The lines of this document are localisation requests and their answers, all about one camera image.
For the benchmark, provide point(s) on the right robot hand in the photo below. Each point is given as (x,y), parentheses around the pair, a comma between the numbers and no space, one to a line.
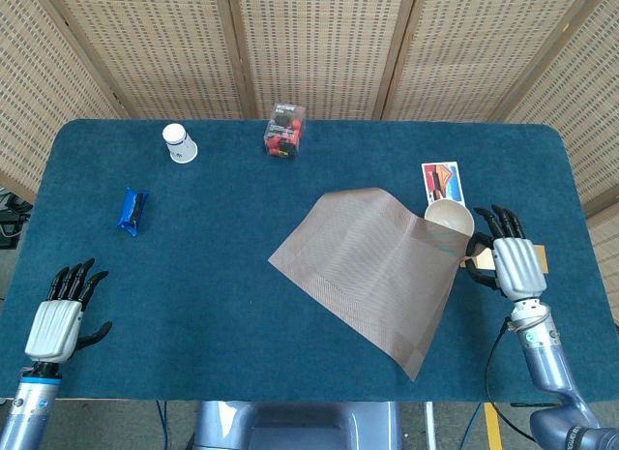
(520,268)

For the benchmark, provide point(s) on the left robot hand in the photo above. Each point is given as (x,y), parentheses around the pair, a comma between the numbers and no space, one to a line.
(53,329)

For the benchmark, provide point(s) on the beige bowl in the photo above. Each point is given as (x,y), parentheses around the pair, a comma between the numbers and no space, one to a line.
(450,218)

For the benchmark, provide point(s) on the brown woven placemat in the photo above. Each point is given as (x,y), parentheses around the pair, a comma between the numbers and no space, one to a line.
(367,276)

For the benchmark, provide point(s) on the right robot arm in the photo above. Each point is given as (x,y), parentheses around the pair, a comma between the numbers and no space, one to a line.
(546,368)

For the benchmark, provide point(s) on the kraft bookmark with tassel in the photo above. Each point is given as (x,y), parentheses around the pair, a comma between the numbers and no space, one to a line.
(542,259)

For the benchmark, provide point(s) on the picture postcard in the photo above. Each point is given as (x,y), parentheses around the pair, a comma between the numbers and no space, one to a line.
(442,179)

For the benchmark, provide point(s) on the blue snack packet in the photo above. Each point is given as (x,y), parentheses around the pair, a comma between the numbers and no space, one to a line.
(132,212)

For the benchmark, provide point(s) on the blue table cloth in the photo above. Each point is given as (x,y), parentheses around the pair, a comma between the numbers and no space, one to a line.
(193,276)

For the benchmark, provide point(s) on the white table leg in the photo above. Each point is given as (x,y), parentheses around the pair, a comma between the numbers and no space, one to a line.
(430,428)

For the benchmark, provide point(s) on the white paper cup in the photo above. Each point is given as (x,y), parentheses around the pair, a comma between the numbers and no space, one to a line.
(180,145)

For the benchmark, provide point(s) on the grey robot torso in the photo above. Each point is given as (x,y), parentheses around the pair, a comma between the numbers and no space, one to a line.
(290,426)

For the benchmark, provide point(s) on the clear box of clips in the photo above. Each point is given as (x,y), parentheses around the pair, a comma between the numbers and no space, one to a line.
(284,133)

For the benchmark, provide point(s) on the woven folding screen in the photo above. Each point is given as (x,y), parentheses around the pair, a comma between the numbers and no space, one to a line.
(314,43)

